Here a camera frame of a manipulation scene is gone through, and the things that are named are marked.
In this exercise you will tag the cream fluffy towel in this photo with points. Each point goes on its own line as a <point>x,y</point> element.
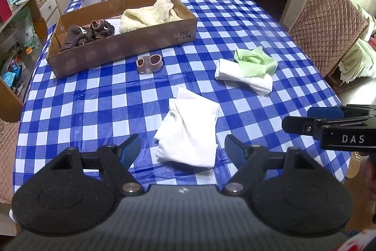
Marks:
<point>141,20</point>

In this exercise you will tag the green white plastic bag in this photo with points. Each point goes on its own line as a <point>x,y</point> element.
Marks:
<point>29,30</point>

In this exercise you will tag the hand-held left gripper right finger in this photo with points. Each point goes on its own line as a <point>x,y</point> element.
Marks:
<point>235,152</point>

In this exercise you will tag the green cloth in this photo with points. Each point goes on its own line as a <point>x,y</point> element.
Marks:
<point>255,60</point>

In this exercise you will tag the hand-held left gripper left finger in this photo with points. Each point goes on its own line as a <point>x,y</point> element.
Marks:
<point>129,151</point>

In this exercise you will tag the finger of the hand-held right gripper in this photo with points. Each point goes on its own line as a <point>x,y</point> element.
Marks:
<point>296,125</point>
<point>324,112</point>

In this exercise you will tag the small white towel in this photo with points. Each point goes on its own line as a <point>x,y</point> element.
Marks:
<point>229,73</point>

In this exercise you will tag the quilted chair cover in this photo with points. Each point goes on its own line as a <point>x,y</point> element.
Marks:
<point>7,151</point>
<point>323,21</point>

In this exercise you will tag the white lace cloth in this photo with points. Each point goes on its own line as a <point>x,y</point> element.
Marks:
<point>358,60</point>

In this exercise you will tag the wooden shelf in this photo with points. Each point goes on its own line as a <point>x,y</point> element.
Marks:
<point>11,104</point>

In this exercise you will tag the red container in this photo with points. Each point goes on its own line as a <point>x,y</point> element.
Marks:
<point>4,8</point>

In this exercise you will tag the white drawer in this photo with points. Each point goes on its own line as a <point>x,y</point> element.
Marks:
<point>48,8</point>

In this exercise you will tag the blue packet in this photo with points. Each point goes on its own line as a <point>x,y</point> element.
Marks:
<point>10,77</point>

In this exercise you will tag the cardboard box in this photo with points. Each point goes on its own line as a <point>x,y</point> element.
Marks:
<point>117,48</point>

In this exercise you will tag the blue white checkered tablecloth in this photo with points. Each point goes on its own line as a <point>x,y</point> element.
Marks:
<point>88,98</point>

